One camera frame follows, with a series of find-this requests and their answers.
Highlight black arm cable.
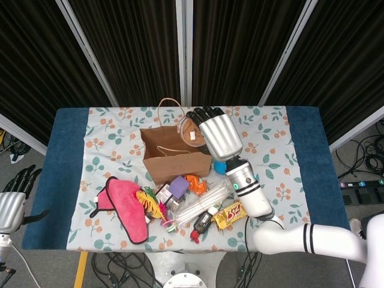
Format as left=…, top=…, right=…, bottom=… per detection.
left=243, top=216, right=251, bottom=253

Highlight brown paper bag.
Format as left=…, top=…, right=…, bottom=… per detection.
left=140, top=98, right=212, bottom=185

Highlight pink towel black trim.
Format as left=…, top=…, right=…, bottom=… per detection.
left=89, top=176, right=149, bottom=245

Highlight yellow floor tape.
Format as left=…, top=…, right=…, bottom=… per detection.
left=73, top=251, right=89, bottom=288

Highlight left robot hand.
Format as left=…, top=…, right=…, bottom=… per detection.
left=0, top=164, right=49, bottom=235

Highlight black partition panel white frame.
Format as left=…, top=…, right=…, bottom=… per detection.
left=55, top=0, right=185, bottom=107
left=184, top=0, right=316, bottom=106
left=0, top=0, right=119, bottom=155
left=258, top=0, right=384, bottom=152

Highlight purple foam cube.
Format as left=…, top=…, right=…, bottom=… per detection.
left=169, top=176, right=190, bottom=199

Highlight golden biscuit pack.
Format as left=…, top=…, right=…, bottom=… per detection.
left=212, top=200, right=248, bottom=230

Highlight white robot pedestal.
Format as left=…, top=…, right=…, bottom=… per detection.
left=143, top=250, right=229, bottom=288

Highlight purple white labelled box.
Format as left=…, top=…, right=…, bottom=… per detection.
left=155, top=183, right=173, bottom=202

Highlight blue velvet table cover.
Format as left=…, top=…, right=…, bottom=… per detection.
left=21, top=107, right=351, bottom=250

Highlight clear tub of snacks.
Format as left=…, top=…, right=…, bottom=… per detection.
left=177, top=115, right=208, bottom=148

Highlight bundle of transparent straws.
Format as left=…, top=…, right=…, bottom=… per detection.
left=172, top=179, right=235, bottom=226

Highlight white shoe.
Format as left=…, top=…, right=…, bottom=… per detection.
left=349, top=218, right=367, bottom=240

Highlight black ink bottle red cap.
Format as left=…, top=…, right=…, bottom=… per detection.
left=189, top=209, right=214, bottom=244

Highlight colourful feather shuttlecock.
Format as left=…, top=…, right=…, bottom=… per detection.
left=136, top=186, right=178, bottom=233

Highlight orange crumpled snack wrapper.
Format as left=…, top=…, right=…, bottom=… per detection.
left=185, top=174, right=208, bottom=194

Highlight clear jar of paper clips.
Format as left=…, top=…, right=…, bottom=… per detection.
left=167, top=197, right=184, bottom=212

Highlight black floor cables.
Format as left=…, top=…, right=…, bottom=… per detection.
left=91, top=251, right=163, bottom=288
left=334, top=118, right=384, bottom=181
left=233, top=251, right=263, bottom=288

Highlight black foot pedal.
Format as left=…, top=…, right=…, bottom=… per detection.
left=373, top=178, right=384, bottom=203
left=356, top=179, right=373, bottom=205
left=339, top=181, right=356, bottom=206

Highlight floral print tablecloth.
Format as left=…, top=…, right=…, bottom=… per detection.
left=66, top=105, right=316, bottom=253

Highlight white cable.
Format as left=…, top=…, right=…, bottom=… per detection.
left=10, top=242, right=40, bottom=288

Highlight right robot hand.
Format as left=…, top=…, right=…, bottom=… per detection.
left=185, top=106, right=243, bottom=161

